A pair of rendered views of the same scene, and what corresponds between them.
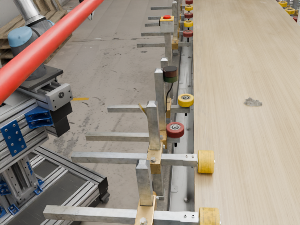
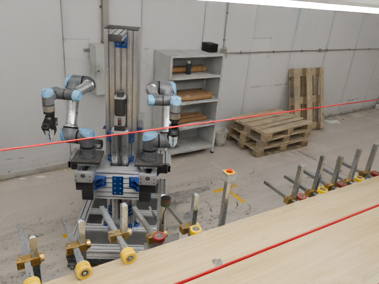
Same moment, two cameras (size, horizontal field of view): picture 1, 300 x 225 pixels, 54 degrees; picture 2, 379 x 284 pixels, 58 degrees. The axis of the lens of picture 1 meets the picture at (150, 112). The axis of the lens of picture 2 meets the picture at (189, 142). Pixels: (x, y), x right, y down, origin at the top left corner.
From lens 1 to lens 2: 162 cm
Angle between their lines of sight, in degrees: 43
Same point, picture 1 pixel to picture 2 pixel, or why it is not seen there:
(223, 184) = (120, 271)
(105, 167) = not seen: hidden behind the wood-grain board
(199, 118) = (177, 243)
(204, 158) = (124, 251)
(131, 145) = not seen: hidden behind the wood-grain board
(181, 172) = not seen: hidden behind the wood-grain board
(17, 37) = (145, 136)
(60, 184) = (144, 235)
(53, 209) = (63, 217)
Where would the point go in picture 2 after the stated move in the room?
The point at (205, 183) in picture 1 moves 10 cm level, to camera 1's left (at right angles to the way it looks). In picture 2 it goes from (117, 263) to (108, 253)
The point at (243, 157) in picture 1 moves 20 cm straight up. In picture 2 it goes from (149, 274) to (150, 245)
